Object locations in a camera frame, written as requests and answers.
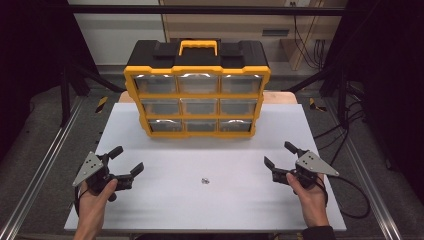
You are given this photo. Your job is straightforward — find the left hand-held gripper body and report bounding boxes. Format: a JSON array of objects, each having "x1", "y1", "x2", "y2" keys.
[{"x1": 72, "y1": 151, "x2": 135, "y2": 203}]

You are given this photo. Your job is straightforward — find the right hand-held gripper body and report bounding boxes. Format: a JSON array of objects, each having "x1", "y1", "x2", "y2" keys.
[{"x1": 272, "y1": 148, "x2": 340, "y2": 189}]

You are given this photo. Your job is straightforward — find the clear plastic organizer drawer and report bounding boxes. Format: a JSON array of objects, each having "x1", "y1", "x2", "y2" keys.
[{"x1": 133, "y1": 74, "x2": 178, "y2": 95}]

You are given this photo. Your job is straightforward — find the yellow black organizer cabinet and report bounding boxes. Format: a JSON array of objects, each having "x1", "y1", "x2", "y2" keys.
[{"x1": 123, "y1": 39, "x2": 272, "y2": 139}]

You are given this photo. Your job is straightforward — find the person's right hand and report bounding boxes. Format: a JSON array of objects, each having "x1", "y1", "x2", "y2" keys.
[{"x1": 285, "y1": 172, "x2": 329, "y2": 228}]

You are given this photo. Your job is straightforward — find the person's left hand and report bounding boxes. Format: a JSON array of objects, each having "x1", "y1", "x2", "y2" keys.
[{"x1": 77, "y1": 178, "x2": 118, "y2": 231}]

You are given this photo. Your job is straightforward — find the light wooden board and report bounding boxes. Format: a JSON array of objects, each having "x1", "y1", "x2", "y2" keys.
[{"x1": 118, "y1": 91, "x2": 298, "y2": 105}]

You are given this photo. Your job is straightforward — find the grid of clear drawers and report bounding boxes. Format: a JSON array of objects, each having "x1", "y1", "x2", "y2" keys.
[{"x1": 141, "y1": 72, "x2": 264, "y2": 133}]

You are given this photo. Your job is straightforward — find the black curtain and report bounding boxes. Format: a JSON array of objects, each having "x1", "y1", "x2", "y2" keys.
[
  {"x1": 324, "y1": 0, "x2": 424, "y2": 201},
  {"x1": 0, "y1": 0, "x2": 98, "y2": 161}
]

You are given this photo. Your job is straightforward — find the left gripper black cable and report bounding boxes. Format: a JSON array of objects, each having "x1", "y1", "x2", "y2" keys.
[{"x1": 73, "y1": 186, "x2": 90, "y2": 218}]

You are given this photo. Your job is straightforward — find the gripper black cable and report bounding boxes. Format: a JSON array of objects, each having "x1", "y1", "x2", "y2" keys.
[
  {"x1": 318, "y1": 174, "x2": 372, "y2": 220},
  {"x1": 73, "y1": 186, "x2": 90, "y2": 218}
]

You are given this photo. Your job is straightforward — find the black floor cables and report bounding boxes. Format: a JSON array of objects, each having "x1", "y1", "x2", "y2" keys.
[{"x1": 313, "y1": 81, "x2": 368, "y2": 168}]

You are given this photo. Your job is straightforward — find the aluminium rail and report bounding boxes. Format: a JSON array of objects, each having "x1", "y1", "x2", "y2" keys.
[
  {"x1": 0, "y1": 96, "x2": 85, "y2": 240},
  {"x1": 324, "y1": 99, "x2": 405, "y2": 240}
]

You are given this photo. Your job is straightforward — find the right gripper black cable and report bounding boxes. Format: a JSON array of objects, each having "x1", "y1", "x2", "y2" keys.
[{"x1": 318, "y1": 174, "x2": 372, "y2": 220}]

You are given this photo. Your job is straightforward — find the black frame strut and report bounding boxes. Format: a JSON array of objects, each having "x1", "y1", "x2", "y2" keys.
[
  {"x1": 286, "y1": 62, "x2": 351, "y2": 128},
  {"x1": 59, "y1": 62, "x2": 126, "y2": 128}
]

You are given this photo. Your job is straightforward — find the hanging black wall cables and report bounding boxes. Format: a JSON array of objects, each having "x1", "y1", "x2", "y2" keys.
[{"x1": 289, "y1": 1, "x2": 327, "y2": 70}]

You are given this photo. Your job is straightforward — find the black horizontal frame bar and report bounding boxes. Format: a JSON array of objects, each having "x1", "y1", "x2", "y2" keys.
[{"x1": 66, "y1": 4, "x2": 348, "y2": 16}]

